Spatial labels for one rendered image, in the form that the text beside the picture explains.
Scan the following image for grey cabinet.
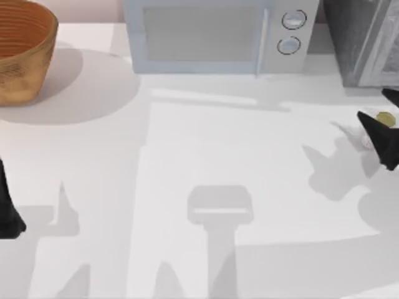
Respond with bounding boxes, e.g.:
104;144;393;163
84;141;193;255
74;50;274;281
322;0;399;88

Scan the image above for pale microwave oven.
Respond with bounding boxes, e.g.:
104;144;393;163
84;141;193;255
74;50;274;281
122;0;321;77

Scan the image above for brown woven basket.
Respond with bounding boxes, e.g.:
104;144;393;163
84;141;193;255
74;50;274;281
0;0;59;107

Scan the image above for round microwave knob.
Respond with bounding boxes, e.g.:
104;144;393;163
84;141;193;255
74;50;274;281
276;36;302;57
281;9;308;31

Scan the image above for pale microwave door handle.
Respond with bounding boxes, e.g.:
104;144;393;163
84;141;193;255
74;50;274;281
254;7;269;78

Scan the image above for white bottle with yellow cap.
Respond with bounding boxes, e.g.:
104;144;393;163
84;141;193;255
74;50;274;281
338;107;398;151

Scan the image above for pale microwave door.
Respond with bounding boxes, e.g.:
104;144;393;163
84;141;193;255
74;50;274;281
123;0;266;75

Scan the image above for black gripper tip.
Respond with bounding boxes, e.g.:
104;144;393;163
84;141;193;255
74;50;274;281
0;158;27;240

